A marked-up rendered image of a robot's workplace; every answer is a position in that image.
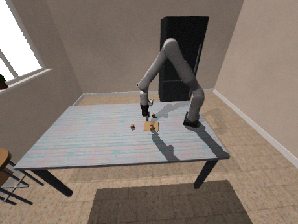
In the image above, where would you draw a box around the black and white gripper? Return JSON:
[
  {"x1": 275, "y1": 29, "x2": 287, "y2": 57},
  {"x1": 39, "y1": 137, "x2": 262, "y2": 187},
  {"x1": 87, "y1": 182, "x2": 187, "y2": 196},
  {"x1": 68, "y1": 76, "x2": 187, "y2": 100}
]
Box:
[{"x1": 140, "y1": 99, "x2": 154, "y2": 121}]

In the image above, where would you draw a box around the tan flat mat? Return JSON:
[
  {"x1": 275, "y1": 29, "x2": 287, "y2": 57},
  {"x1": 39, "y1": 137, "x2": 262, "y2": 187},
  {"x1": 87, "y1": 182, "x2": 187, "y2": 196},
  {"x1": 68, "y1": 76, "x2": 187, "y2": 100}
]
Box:
[{"x1": 144, "y1": 121, "x2": 158, "y2": 131}]

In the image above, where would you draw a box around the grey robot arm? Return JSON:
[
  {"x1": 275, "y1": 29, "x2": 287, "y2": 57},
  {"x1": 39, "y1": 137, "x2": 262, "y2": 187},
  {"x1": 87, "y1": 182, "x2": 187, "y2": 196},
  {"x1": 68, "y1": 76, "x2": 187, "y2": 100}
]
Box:
[{"x1": 138, "y1": 38, "x2": 205, "y2": 122}]

